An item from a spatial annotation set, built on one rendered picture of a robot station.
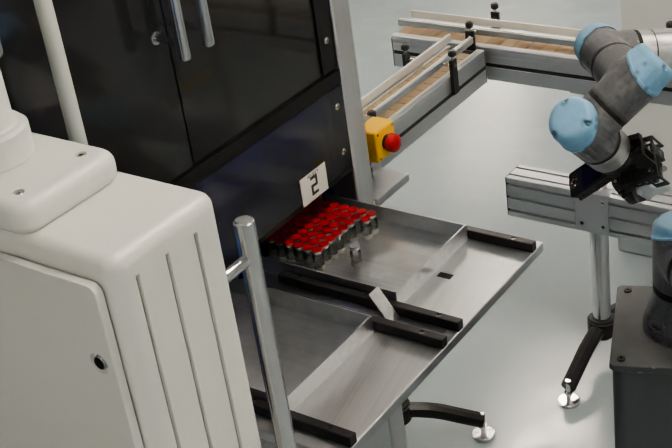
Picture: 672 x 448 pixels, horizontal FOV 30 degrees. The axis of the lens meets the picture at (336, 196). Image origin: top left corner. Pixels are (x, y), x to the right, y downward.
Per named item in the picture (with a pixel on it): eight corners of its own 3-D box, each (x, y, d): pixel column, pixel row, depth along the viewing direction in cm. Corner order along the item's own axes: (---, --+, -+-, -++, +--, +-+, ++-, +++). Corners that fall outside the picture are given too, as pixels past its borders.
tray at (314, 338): (137, 363, 225) (133, 347, 223) (228, 289, 243) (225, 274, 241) (288, 415, 206) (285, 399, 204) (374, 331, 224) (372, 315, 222)
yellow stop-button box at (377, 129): (350, 158, 267) (346, 128, 264) (369, 144, 272) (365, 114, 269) (380, 164, 263) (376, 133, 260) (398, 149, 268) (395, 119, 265)
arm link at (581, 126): (605, 113, 184) (563, 153, 186) (635, 137, 192) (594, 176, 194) (574, 80, 188) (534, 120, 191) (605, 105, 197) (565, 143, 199)
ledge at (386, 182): (325, 195, 275) (324, 188, 274) (357, 169, 284) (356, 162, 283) (378, 207, 267) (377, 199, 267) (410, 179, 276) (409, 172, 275)
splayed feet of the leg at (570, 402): (550, 405, 337) (547, 362, 330) (625, 308, 371) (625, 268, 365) (577, 413, 332) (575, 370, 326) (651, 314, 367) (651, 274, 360)
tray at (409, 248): (253, 269, 248) (250, 254, 247) (328, 207, 266) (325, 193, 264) (398, 308, 229) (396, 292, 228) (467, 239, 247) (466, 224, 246)
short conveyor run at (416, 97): (342, 208, 273) (332, 143, 265) (285, 195, 281) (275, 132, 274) (492, 83, 320) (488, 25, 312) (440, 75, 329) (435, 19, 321)
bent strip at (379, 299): (371, 321, 227) (368, 294, 224) (380, 312, 229) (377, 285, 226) (439, 340, 219) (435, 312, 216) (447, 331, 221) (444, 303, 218)
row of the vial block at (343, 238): (312, 270, 244) (309, 250, 242) (362, 226, 257) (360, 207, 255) (321, 272, 243) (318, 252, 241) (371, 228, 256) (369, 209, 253)
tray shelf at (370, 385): (121, 387, 222) (119, 379, 221) (342, 204, 270) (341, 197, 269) (342, 468, 196) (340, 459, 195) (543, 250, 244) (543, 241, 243)
